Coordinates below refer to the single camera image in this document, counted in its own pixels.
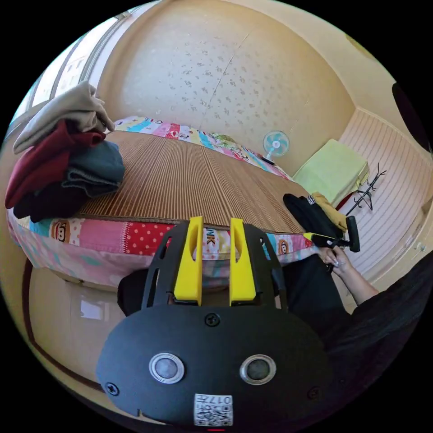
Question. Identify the black coat rack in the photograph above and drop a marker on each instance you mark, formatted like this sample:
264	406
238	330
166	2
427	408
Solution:
367	191

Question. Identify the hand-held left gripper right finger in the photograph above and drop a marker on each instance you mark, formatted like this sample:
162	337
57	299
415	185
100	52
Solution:
241	270

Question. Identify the bed with woven mat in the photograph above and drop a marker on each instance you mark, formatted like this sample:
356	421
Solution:
189	179

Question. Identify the person's right forearm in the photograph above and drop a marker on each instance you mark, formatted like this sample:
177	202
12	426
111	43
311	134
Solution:
360	286

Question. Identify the yellow garment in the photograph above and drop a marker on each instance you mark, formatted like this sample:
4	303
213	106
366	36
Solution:
333	211

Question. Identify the cupboard with yellow-green cover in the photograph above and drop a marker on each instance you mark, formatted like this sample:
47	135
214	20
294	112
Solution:
333	169

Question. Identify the person's right hand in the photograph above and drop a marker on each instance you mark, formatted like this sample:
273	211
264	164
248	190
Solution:
336	262

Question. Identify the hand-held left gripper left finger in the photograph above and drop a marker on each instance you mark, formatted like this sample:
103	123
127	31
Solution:
189	267

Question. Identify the small blue fan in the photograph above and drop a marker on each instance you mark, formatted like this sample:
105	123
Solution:
276	143

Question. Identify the person's body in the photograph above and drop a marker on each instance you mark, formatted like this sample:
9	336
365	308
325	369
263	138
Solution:
372	331

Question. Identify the pile of clothes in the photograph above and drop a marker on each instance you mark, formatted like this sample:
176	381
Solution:
64	172

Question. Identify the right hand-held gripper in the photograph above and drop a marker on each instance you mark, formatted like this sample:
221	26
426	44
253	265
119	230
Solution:
327	241

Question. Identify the window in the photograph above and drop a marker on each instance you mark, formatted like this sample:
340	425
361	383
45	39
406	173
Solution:
67	67

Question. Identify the black pants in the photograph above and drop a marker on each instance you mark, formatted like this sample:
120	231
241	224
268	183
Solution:
313	213

